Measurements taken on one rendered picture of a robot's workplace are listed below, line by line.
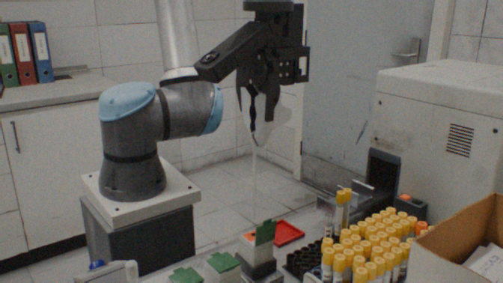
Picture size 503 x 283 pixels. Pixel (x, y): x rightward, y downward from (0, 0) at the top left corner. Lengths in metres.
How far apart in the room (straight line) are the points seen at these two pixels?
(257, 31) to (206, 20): 2.60
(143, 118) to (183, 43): 0.19
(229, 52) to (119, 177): 0.46
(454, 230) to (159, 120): 0.58
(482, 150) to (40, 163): 1.91
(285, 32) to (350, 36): 2.00
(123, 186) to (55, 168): 1.37
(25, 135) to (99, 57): 0.87
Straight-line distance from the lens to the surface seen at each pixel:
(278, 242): 0.83
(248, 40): 0.57
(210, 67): 0.54
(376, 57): 2.51
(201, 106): 0.92
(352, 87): 2.64
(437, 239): 0.67
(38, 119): 2.19
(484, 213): 0.79
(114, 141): 0.90
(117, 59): 2.90
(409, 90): 0.90
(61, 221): 2.39
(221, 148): 3.44
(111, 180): 0.94
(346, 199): 0.80
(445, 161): 0.88
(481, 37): 2.27
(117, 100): 0.87
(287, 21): 0.62
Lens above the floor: 1.33
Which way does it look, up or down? 20 degrees down
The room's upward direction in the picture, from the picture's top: straight up
